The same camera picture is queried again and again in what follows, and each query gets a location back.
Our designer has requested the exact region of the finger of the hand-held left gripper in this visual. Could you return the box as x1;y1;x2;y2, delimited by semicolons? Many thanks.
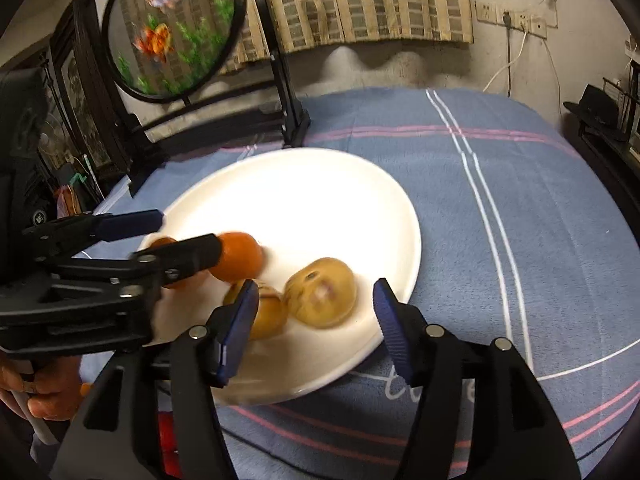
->
47;233;224;301
22;209;166;261

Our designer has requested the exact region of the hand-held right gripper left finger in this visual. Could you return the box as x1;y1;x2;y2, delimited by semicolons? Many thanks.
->
50;279;261;480

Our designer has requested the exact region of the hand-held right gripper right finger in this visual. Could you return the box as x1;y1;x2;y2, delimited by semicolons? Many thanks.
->
372;277;583;480

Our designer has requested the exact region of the white plate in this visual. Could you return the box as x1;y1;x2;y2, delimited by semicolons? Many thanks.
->
137;147;422;407

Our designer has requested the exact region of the red plum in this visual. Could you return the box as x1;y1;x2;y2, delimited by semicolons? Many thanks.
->
159;412;177;461

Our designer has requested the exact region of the person's left hand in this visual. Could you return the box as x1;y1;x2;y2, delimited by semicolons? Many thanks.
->
0;350;93;423

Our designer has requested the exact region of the colourful plastic bag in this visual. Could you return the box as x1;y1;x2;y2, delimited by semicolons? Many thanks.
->
54;185;83;218

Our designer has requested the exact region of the white electric fan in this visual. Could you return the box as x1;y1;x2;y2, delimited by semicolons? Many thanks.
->
39;115;68;166

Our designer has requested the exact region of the dark wooden framed panel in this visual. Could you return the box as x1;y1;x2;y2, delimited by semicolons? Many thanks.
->
47;0;133;196

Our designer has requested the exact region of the blue striped tablecloth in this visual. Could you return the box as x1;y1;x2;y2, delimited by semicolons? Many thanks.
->
75;87;640;480

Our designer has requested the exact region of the goldfish screen black stand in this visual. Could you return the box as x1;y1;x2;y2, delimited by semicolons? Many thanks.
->
102;0;312;200

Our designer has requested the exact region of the black television stand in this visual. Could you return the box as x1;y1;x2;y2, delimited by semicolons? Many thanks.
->
565;110;640;211

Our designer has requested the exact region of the beige striped curtain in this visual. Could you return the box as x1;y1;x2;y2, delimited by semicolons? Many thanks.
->
117;0;473;78

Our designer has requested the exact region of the black hat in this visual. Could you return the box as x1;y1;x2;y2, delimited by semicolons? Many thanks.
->
563;85;626;128

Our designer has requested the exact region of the white mop handle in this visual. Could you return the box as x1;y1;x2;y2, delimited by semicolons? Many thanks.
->
84;154;105;202

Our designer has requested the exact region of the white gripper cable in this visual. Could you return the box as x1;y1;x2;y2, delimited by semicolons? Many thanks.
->
9;391;57;445

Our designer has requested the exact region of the black cable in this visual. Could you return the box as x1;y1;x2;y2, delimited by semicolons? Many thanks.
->
504;12;514;99

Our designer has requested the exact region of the metal wire rack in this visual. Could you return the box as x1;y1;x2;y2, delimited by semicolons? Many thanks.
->
602;76;633;136

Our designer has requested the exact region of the white double wall socket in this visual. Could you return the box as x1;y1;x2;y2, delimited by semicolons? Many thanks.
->
501;10;547;39

